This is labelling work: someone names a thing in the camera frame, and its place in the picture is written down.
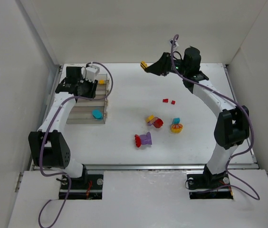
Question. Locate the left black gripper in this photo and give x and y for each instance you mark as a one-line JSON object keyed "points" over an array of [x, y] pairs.
{"points": [[92, 88]]}

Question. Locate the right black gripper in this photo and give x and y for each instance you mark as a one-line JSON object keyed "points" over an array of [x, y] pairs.
{"points": [[166, 63]]}

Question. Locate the yellow striped lego brick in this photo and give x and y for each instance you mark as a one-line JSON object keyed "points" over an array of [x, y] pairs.
{"points": [[143, 65]]}

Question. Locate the teal round lego brick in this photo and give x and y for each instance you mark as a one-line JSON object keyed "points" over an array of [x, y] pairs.
{"points": [[97, 114]]}

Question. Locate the teal square lego brick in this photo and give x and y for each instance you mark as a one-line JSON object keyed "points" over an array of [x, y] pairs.
{"points": [[176, 121]]}

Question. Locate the red rounded lego brick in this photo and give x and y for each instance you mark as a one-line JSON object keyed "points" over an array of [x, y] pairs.
{"points": [[158, 123]]}

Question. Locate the yellow flower lego disc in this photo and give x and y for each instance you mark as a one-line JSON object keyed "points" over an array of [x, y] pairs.
{"points": [[176, 128]]}

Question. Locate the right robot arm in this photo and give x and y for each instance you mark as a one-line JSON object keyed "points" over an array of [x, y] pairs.
{"points": [[232, 127]]}

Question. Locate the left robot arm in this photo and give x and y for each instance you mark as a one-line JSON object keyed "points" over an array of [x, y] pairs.
{"points": [[48, 146]]}

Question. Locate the clear acrylic bin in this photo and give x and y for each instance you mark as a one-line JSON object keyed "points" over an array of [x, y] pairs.
{"points": [[91, 103], [101, 91], [103, 79], [83, 115]]}

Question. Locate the purple lego vase piece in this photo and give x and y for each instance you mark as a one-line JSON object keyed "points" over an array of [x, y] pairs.
{"points": [[146, 139]]}

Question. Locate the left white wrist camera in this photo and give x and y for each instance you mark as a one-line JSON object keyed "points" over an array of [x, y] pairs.
{"points": [[91, 73]]}

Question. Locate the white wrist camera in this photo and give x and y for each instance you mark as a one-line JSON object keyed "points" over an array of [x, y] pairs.
{"points": [[91, 73], [173, 44]]}

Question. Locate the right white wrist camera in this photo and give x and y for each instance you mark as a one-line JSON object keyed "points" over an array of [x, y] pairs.
{"points": [[173, 44]]}

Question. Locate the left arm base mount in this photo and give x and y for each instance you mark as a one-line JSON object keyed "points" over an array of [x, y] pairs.
{"points": [[87, 187]]}

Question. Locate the aluminium frame rail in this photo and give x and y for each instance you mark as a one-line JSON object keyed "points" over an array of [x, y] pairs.
{"points": [[116, 167]]}

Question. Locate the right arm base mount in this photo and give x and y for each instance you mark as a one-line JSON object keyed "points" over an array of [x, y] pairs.
{"points": [[203, 187]]}

